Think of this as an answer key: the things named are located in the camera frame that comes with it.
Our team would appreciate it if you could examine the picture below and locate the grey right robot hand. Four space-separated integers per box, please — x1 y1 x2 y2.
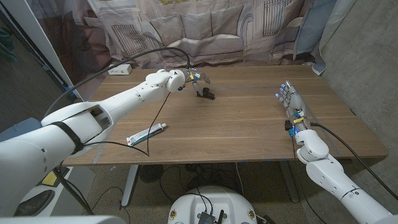
275 80 309 133

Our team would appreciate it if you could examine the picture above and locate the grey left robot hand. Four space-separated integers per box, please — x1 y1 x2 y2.
182 67 211 98

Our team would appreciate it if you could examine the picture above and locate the black claw hair clip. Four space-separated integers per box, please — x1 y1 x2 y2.
196 88 216 101

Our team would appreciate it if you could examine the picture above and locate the white toothpaste tube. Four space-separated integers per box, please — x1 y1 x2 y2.
126 123 168 148

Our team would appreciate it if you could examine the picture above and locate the printed sofa backdrop curtain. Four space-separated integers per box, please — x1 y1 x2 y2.
25 0 338 103

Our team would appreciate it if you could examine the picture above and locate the white power strip box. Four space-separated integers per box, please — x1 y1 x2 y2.
107 63 132 76

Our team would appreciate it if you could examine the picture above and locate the grey table leg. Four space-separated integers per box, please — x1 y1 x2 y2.
278 161 300 203

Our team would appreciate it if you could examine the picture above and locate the pale grey hanging cloth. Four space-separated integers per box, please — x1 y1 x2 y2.
312 0 358 76

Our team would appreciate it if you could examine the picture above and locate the black round floor fan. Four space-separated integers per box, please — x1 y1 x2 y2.
139 164 165 184

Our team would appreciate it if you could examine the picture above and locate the white table leg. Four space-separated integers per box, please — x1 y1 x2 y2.
121 164 139 208

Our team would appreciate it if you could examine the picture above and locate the white robot torso base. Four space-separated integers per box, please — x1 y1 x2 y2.
167 185 258 224

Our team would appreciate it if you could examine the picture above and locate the black antenna module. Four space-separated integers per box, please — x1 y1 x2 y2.
197 210 225 224

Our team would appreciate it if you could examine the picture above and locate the white partition panel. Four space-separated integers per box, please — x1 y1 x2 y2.
0 0 90 104

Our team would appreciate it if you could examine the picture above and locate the white floor unit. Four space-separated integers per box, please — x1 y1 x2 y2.
14 166 96 217

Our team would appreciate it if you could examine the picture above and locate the blue plastic bin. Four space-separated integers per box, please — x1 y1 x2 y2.
0 117 43 142

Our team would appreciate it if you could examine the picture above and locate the thin black left wrist cable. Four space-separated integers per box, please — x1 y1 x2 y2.
82 91 172 157

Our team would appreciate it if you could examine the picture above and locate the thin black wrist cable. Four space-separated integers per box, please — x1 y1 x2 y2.
291 136 329 224
82 91 172 157

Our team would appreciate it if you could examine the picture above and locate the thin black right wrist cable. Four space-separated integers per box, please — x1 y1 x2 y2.
291 136 329 224

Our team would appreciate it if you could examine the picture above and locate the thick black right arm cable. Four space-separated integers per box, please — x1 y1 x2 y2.
310 122 398 202

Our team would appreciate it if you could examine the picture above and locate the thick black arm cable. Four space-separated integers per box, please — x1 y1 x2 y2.
310 122 398 202
43 46 191 216

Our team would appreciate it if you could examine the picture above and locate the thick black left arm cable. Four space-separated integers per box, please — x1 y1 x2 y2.
43 46 191 216

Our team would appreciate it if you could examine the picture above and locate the black floor cable bundle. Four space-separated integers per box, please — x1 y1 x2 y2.
159 163 246 203

